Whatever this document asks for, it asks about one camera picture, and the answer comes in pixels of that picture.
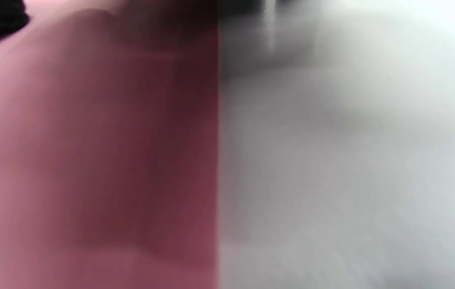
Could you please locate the pink paper sheet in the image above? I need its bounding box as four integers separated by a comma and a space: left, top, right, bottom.
0, 0, 219, 289

